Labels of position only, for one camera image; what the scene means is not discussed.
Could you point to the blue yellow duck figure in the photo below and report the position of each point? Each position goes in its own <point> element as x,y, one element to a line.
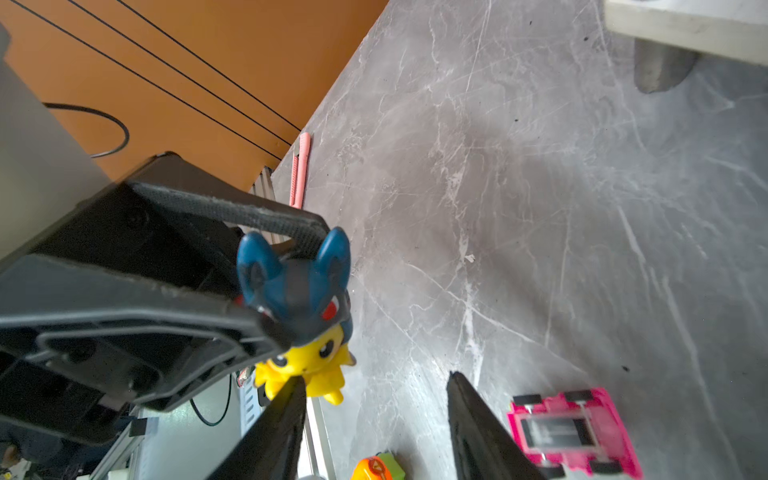
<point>310,299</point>

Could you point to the pink black toy car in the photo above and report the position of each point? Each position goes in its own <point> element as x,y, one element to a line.
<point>576,430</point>

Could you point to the orange green toy truck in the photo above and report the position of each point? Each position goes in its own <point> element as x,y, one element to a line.
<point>382,466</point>

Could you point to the white two-tier metal shelf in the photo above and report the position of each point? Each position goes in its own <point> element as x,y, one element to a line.
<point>670,36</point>

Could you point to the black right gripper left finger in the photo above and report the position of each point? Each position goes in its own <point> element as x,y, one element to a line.
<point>271,448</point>

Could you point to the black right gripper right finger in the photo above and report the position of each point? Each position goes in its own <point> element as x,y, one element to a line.
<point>482,449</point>

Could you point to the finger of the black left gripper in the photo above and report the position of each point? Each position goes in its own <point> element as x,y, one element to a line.
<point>308,230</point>
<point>132,338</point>

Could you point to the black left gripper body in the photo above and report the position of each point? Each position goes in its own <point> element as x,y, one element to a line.
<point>119,230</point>

